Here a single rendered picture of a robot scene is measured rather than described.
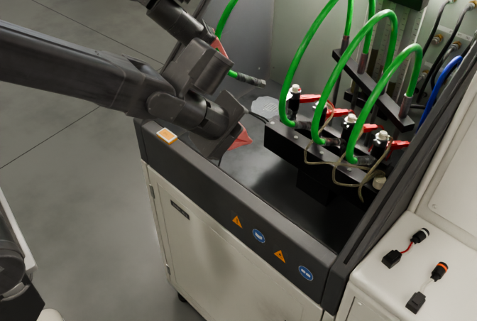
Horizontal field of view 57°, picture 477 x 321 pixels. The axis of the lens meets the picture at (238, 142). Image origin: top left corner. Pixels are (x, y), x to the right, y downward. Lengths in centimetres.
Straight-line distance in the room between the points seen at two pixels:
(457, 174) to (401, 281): 23
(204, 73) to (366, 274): 50
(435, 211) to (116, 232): 155
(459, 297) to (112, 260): 153
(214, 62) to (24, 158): 215
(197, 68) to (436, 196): 58
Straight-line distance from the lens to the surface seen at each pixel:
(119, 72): 55
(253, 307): 137
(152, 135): 119
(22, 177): 260
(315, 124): 87
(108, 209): 229
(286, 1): 140
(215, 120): 68
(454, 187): 97
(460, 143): 93
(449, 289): 94
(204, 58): 62
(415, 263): 95
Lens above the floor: 174
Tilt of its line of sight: 44 degrees down
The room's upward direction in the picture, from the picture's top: straight up
